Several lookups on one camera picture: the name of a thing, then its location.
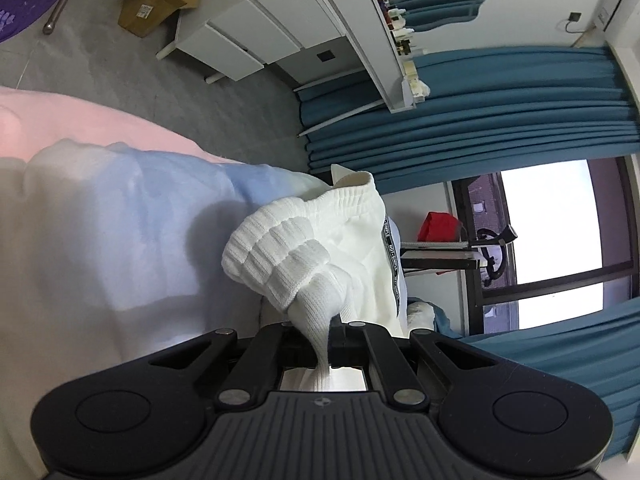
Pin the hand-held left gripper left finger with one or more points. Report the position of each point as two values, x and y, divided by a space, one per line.
265 351

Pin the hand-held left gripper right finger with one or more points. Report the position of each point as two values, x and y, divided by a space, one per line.
381 356

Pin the white knit sweater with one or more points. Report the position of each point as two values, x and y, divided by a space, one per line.
310 255

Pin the red bag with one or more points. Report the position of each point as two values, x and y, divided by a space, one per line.
437 227

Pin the black exercise bike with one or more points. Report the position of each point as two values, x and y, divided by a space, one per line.
492 255

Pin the small teal curtain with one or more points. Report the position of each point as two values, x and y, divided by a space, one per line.
565 345

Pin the pink blue white blanket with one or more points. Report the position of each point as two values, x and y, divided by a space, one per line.
110 220

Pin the dark framed window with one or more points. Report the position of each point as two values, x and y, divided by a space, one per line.
545 220

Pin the large teal curtain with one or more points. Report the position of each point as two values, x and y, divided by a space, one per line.
475 110

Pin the white desk with drawers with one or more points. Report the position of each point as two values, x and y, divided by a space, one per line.
260 35

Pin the row of small bottles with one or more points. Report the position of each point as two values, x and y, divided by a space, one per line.
400 25

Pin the black wall socket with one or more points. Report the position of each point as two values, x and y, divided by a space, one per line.
575 17

